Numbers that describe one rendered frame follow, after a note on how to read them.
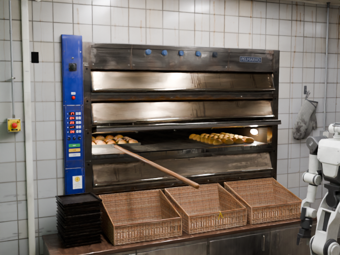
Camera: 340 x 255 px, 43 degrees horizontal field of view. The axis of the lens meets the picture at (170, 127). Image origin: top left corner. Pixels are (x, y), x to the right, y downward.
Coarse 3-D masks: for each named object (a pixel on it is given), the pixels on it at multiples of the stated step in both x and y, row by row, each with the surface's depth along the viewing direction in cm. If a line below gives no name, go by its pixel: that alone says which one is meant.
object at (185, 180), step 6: (120, 150) 380; (126, 150) 364; (138, 156) 334; (150, 162) 309; (156, 168) 298; (162, 168) 287; (168, 174) 277; (174, 174) 269; (180, 180) 260; (186, 180) 252; (192, 186) 244; (198, 186) 241
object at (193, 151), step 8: (256, 144) 424; (264, 144) 424; (136, 152) 371; (144, 152) 371; (152, 152) 374; (160, 152) 377; (168, 152) 380; (176, 152) 384; (184, 152) 387; (192, 152) 390; (200, 152) 394; (208, 152) 397
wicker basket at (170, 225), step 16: (128, 192) 365; (144, 192) 370; (160, 192) 372; (112, 208) 357; (128, 208) 362; (144, 208) 367; (160, 208) 373; (112, 224) 316; (128, 224) 318; (144, 224) 323; (160, 224) 328; (176, 224) 333; (112, 240) 319; (128, 240) 319; (144, 240) 324
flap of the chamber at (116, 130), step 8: (120, 128) 345; (128, 128) 348; (136, 128) 351; (144, 128) 354; (152, 128) 356; (160, 128) 359; (168, 128) 362; (176, 128) 365; (184, 128) 368; (192, 128) 375; (200, 128) 384; (208, 128) 393; (216, 128) 402
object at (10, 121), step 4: (8, 120) 317; (12, 120) 319; (16, 120) 320; (20, 120) 321; (8, 124) 318; (20, 124) 321; (8, 128) 318; (12, 128) 319; (16, 128) 320; (20, 128) 321
